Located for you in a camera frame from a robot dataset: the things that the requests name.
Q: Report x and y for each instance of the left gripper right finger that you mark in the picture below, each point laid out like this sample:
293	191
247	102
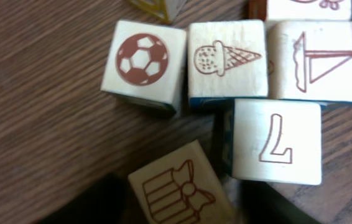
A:
262	204

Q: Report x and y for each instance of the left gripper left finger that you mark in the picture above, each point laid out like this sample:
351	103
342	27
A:
105	201

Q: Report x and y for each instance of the yellow sided gift block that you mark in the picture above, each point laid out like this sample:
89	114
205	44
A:
182	188

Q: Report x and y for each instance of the letter L wooden block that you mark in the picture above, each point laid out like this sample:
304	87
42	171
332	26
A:
273	141

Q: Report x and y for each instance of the soccer ball wooden block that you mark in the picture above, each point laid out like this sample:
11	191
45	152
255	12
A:
145	64

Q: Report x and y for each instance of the ice cream wooden block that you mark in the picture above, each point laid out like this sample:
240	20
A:
226	60

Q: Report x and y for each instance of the sailboat blue wooden block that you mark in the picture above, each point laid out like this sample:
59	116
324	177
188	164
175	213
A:
311	61

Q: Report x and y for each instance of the blue sided picture block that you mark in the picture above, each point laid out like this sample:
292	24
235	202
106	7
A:
280	10

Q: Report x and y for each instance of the top red picture block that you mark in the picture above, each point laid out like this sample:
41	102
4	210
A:
164	10

